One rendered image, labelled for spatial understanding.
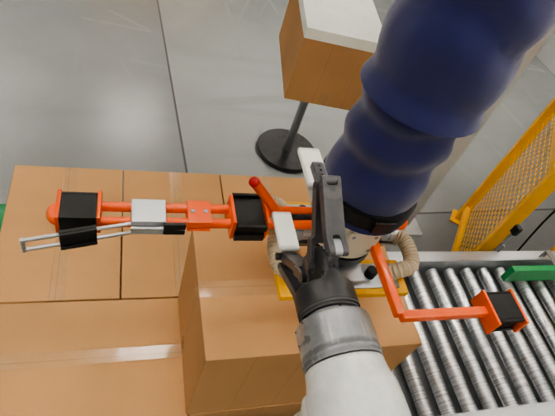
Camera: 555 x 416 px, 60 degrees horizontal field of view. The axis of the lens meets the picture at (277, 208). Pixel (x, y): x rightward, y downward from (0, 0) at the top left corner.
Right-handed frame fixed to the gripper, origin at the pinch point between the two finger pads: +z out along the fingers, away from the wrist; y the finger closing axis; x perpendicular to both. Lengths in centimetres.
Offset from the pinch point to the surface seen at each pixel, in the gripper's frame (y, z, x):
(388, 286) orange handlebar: 32.4, 2.1, 32.0
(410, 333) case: 62, 4, 54
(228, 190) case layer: 102, 90, 21
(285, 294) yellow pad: 44.6, 7.8, 13.0
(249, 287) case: 62, 20, 10
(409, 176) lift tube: 8.2, 11.9, 28.3
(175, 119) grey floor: 157, 198, 10
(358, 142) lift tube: 5.9, 17.7, 18.5
